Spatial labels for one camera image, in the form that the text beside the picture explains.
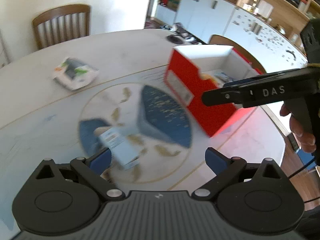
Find light blue small box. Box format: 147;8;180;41
94;126;139;170

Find white tissue pack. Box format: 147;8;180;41
53;57;99;91

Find yellow plush toy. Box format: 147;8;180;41
201;73;218;86

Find person right hand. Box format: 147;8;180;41
280;104;316;153

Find wooden chair right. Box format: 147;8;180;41
209;35;266;74

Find wooden chair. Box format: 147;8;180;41
209;35;266;74
32;4;91;50

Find red cardboard box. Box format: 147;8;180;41
164;44;259;137

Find wooden chair far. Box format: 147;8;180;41
32;4;91;50

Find black cable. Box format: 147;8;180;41
287;155;320;203

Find white wall cabinet unit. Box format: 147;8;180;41
155;0;319;71

